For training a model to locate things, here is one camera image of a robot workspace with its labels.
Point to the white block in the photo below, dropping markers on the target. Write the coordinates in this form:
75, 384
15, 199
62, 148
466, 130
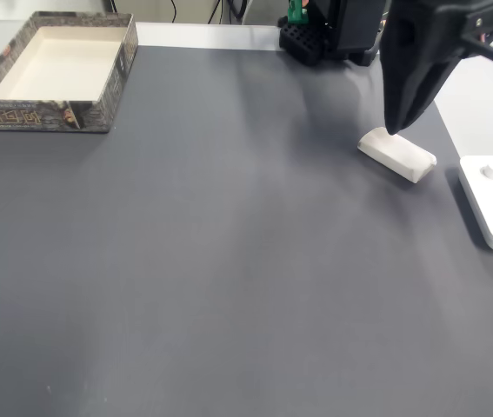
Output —
398, 158

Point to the stone-patterned cardboard box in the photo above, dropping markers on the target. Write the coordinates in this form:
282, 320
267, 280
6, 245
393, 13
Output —
24, 117

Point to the green table clamp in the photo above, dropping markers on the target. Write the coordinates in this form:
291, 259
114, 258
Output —
296, 13

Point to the white device with round pads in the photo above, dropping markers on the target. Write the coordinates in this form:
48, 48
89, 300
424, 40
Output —
481, 204

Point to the grey desk mat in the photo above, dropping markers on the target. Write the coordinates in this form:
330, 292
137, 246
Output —
228, 260

